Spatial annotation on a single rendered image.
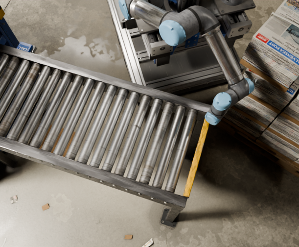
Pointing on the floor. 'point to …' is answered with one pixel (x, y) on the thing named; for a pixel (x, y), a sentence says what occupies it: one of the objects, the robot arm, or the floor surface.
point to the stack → (278, 121)
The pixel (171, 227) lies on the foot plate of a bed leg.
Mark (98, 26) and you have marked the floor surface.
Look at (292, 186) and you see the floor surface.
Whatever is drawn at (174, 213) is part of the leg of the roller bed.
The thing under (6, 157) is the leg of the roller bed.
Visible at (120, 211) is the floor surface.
